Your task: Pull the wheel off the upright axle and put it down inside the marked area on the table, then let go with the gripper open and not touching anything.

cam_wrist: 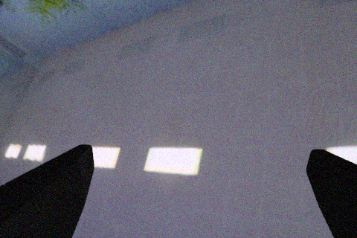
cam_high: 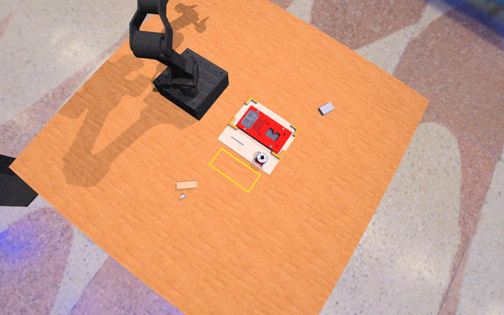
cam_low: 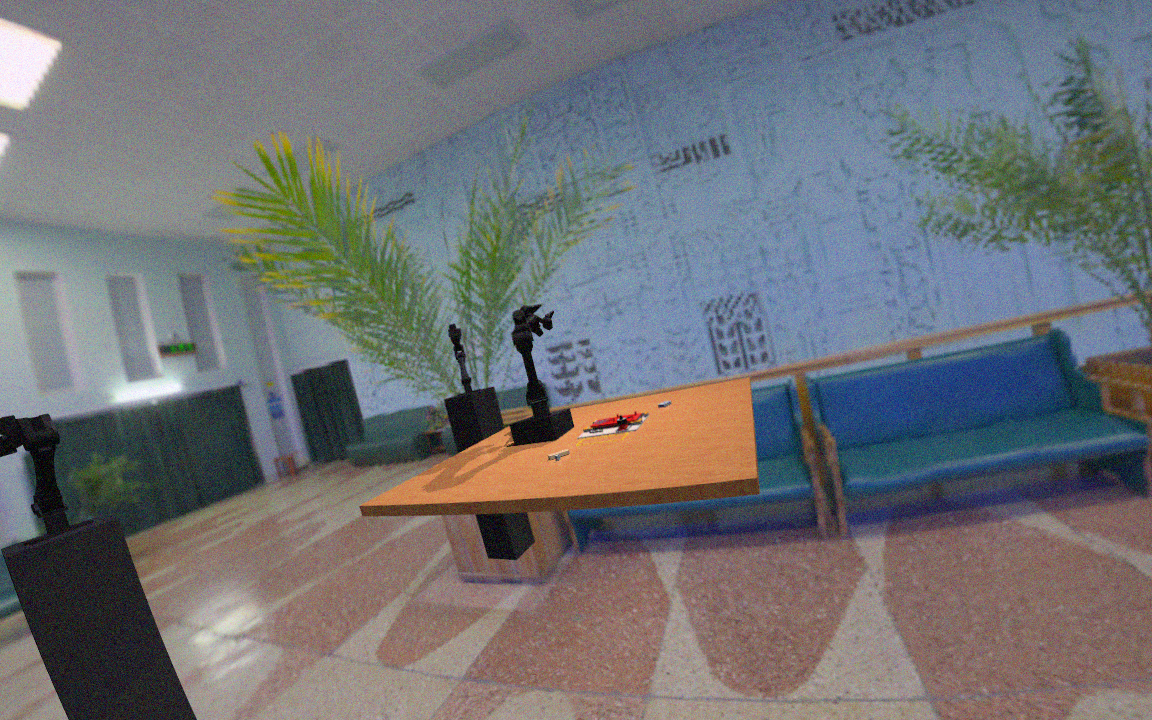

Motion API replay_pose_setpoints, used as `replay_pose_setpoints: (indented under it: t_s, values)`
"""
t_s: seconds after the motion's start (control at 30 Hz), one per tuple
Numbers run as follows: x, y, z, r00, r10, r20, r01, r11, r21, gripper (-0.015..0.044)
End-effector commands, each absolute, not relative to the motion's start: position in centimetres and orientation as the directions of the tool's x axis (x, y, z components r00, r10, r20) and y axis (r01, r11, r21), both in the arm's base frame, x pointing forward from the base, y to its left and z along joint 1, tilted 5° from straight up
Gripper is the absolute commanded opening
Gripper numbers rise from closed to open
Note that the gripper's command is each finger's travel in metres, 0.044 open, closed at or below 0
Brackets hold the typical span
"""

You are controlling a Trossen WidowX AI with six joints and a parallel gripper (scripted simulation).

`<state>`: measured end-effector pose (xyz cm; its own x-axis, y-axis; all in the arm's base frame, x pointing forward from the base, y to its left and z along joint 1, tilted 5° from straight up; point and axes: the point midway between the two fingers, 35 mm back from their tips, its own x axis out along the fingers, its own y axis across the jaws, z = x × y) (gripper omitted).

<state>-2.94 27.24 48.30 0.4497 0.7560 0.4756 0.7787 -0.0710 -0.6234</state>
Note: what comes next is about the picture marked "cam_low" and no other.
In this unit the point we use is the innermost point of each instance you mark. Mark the red rectangular plate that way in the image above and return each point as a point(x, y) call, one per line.
point(612, 422)

